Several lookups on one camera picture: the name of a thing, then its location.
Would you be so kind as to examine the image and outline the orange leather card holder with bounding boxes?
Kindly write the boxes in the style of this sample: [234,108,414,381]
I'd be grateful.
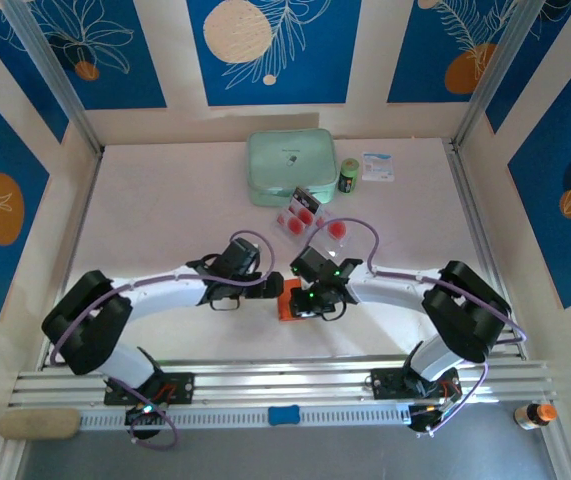
[277,278,319,324]

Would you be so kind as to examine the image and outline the credit card with red circle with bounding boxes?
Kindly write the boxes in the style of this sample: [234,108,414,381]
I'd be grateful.
[317,217,351,246]
[274,212,311,241]
[292,204,322,227]

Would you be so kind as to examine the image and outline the black credit card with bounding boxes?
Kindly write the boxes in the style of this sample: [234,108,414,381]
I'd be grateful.
[292,186,323,209]

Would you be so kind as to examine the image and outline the blue bone-shaped clip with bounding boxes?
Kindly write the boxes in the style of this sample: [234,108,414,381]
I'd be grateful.
[267,405,300,427]

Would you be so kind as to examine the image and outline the mint green zip pouch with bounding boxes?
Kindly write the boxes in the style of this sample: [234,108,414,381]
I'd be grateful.
[244,127,339,207]

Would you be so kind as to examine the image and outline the white and blue packet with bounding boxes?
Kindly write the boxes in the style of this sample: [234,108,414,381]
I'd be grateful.
[361,152,397,183]

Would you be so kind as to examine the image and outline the beige foam block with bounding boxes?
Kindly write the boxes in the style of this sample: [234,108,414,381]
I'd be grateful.
[0,407,82,441]

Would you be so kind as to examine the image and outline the brown bottle orange cap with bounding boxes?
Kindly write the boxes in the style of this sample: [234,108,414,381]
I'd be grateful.
[513,402,559,431]

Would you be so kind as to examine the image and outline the aluminium rail beam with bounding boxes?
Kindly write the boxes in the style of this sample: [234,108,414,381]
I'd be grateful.
[7,355,559,407]

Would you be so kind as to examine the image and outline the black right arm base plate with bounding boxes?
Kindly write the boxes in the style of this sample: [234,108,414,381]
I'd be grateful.
[370,367,461,401]

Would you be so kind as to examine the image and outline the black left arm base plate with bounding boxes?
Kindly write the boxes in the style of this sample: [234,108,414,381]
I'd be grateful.
[103,372,196,406]

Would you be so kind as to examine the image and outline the white slotted cable duct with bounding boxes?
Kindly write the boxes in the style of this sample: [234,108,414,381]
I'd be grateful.
[78,403,412,430]

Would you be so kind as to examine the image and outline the aluminium table side rail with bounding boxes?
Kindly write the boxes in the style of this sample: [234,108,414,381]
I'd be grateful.
[38,149,104,371]
[444,139,529,360]

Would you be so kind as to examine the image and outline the aluminium frame post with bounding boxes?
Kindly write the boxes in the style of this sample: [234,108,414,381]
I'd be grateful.
[0,0,105,155]
[450,0,549,150]

